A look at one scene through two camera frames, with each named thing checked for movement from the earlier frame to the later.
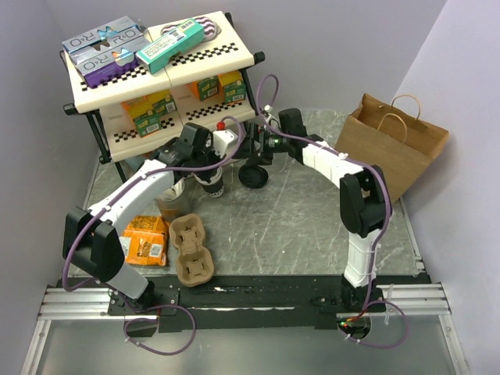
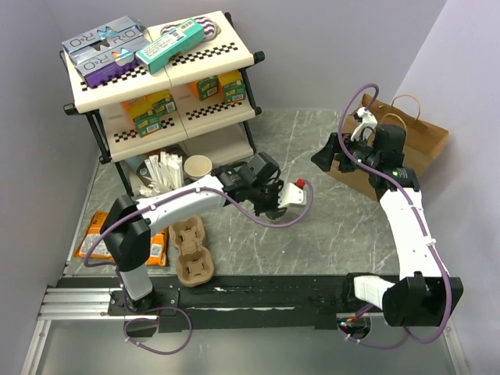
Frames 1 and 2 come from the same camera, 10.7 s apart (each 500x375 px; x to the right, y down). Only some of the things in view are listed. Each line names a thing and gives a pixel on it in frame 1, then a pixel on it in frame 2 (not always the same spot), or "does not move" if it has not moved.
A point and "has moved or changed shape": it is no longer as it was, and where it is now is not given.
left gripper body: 207,157 -> 265,197
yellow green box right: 233,87 does not move
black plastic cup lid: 253,176 has moved or changed shape
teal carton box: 155,54 does not move
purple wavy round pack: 212,30 does not move
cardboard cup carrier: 195,262 does not move
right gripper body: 269,144 -> 358,151
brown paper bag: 393,137 does not move
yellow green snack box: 148,110 does not move
